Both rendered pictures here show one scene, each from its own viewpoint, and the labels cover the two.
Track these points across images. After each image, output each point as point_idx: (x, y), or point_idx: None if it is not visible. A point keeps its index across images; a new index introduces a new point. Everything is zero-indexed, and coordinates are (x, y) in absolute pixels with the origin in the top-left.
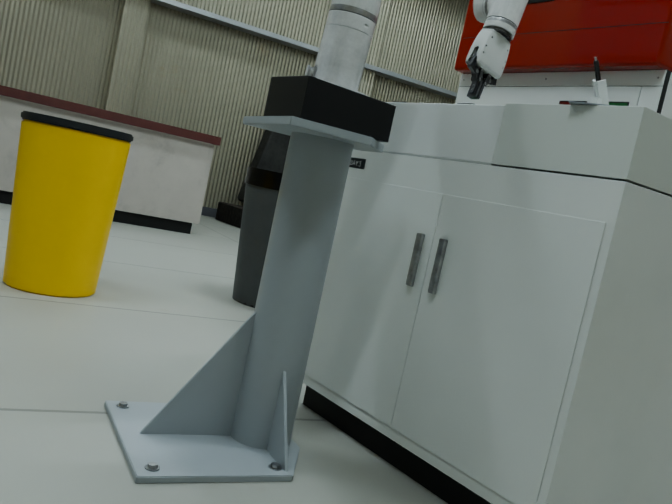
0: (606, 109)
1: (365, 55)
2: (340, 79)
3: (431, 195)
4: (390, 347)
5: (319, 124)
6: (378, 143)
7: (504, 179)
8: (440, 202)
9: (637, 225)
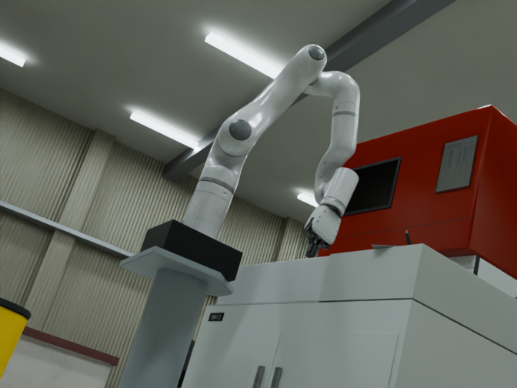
0: (398, 249)
1: (222, 215)
2: (200, 230)
3: (272, 333)
4: None
5: (177, 255)
6: (227, 282)
7: (327, 312)
8: (278, 338)
9: (427, 339)
